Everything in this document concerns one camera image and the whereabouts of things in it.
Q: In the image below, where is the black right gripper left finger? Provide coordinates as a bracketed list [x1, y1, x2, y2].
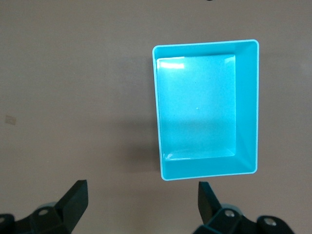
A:
[0, 179, 88, 234]

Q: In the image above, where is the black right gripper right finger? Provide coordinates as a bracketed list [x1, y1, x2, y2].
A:
[192, 181, 293, 234]

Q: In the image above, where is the blue plastic box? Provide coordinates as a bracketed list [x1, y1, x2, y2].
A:
[152, 39, 259, 181]

